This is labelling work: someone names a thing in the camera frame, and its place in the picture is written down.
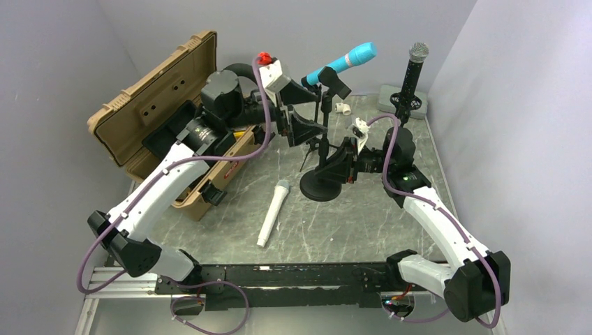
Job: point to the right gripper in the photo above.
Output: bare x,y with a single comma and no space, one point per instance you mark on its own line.
338,167

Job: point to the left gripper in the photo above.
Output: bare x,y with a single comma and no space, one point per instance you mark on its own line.
297,130

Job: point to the black round-base mic stand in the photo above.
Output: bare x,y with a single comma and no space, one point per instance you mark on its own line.
311,185

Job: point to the white microphone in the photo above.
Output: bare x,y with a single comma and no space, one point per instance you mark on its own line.
280,192

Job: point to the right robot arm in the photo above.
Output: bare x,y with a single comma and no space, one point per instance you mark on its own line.
474,282

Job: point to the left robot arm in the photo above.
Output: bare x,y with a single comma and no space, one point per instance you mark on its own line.
124,231

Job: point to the white pipe elbow fitting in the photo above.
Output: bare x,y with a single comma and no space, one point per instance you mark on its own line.
343,108

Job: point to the black tripod stand centre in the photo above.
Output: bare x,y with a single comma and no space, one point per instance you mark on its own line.
314,148

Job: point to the black tripod stand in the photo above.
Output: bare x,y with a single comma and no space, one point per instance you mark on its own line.
314,148
404,105

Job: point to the black tripod stand right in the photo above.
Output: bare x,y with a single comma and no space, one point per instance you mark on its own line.
404,105

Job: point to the black glitter microphone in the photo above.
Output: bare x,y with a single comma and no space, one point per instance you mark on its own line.
418,52

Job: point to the cyan blue microphone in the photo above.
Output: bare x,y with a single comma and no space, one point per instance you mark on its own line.
358,56

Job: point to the grey plastic case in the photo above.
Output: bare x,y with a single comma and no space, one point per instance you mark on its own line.
384,104

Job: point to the black tray insert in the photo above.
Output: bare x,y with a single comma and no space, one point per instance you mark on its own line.
159,142

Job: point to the tan plastic tool case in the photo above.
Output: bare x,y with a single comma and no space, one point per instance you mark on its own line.
123,124

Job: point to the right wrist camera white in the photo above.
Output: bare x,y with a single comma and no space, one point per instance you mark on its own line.
360,130

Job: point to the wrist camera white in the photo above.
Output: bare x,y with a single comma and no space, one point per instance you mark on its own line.
360,130
274,76

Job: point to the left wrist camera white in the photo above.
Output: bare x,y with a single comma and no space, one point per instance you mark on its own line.
274,76

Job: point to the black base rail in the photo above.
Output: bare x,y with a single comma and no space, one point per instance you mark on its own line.
362,284

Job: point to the aluminium frame rail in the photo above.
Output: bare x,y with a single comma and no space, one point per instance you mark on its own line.
108,283

